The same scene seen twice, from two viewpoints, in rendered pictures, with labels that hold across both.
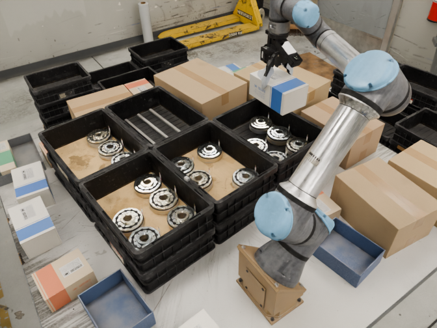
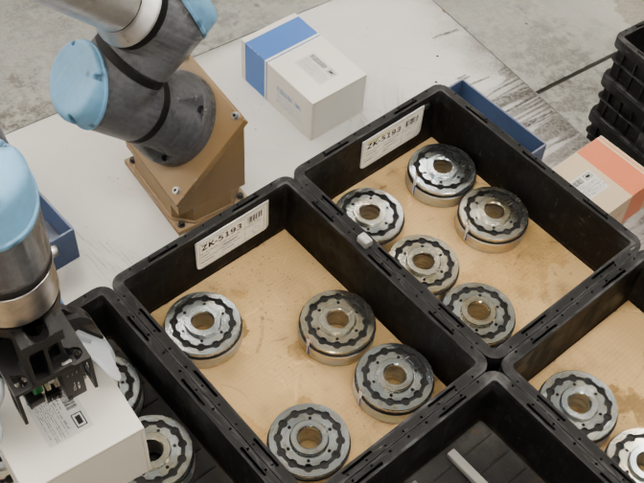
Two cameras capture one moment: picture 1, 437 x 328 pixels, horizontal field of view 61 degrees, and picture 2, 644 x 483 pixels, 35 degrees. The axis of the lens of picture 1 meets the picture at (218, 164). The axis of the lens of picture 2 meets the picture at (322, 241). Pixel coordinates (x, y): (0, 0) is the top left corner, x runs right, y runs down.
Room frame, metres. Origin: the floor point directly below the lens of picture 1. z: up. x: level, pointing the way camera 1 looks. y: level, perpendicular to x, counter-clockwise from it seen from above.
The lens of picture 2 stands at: (1.78, -0.02, 2.02)
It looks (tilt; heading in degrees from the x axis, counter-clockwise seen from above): 52 degrees down; 175
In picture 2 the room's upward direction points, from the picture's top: 5 degrees clockwise
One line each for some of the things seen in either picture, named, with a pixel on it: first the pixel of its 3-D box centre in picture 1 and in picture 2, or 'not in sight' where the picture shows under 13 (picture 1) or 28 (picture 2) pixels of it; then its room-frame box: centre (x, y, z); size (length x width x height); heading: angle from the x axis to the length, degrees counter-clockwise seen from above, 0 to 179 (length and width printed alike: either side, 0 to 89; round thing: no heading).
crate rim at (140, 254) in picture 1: (144, 196); (463, 212); (0.88, 0.25, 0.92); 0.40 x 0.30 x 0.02; 39
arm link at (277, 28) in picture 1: (278, 26); (12, 277); (1.28, -0.22, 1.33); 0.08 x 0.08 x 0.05
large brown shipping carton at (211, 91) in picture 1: (200, 95); not in sight; (1.73, 0.09, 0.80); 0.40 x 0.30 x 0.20; 41
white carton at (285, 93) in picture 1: (277, 89); (46, 402); (1.27, -0.24, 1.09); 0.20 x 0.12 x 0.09; 33
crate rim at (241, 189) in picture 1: (212, 158); (296, 327); (1.06, 0.02, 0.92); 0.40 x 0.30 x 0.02; 39
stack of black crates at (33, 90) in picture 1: (66, 103); not in sight; (2.42, 1.13, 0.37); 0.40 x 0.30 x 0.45; 123
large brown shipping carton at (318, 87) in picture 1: (279, 93); not in sight; (1.73, -0.34, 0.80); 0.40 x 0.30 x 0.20; 40
